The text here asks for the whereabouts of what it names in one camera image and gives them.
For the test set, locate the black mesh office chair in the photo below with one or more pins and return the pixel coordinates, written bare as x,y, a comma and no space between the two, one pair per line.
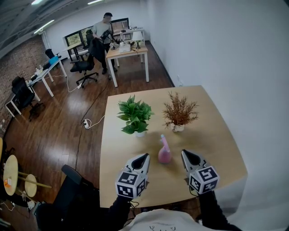
67,194

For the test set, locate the person's right forearm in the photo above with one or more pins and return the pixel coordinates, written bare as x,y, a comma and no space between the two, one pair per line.
212,212

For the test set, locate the dark framed window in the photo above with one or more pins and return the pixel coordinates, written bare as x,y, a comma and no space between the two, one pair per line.
73,38

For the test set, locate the small white side desk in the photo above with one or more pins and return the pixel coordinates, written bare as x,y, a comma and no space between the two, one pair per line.
10,103

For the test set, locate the blue container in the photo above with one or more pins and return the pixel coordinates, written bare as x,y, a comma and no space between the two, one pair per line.
53,60

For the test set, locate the orange small box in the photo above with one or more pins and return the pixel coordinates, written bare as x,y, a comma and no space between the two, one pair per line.
7,182

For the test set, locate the long ceiling light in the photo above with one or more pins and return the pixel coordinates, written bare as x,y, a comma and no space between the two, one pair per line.
95,1
44,26
36,2

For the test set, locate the long white desk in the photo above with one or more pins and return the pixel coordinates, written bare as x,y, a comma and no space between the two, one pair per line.
46,72

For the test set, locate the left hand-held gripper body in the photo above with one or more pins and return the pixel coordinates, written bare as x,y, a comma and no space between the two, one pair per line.
129,185

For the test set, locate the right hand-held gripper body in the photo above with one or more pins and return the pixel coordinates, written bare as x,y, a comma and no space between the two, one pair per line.
204,180

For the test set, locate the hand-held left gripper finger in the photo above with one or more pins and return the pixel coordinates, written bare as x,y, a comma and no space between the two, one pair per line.
147,167
135,158

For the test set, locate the person's white shirt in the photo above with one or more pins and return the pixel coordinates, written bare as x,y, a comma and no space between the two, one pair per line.
167,222

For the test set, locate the white shade table lamp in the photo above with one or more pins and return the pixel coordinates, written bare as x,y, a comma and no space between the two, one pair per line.
137,36

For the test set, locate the green leafy potted plant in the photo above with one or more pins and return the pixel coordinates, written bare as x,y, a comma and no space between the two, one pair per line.
135,115

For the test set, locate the black office chair with jacket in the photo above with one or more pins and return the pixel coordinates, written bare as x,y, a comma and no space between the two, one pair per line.
84,65

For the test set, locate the wooden desk with white legs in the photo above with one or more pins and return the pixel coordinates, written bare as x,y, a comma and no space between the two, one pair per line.
127,54

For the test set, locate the round wooden table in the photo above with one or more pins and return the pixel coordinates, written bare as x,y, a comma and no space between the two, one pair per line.
10,174

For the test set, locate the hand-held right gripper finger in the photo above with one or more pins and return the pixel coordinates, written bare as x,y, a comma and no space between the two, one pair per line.
202,160
186,162

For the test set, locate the white box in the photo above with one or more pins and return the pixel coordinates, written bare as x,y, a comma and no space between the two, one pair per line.
124,48

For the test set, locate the pink spray bottle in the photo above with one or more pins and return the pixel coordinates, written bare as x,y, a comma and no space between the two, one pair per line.
164,155

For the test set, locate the black high-back office chair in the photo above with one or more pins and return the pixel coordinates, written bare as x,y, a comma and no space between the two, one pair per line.
22,94

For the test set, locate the person's left forearm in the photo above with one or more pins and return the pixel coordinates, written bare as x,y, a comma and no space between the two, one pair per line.
118,214

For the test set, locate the brown dry potted plant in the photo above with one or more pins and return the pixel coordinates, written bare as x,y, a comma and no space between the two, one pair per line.
179,111

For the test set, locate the small white power strip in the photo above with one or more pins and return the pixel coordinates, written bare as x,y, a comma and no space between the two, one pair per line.
79,85

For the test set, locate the round wooden stool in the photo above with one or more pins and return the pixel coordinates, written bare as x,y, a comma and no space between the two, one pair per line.
30,186

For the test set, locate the light wooden table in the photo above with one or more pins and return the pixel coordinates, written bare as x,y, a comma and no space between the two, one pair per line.
212,144

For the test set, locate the white desk by window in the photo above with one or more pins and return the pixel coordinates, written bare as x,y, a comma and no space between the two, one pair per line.
132,30

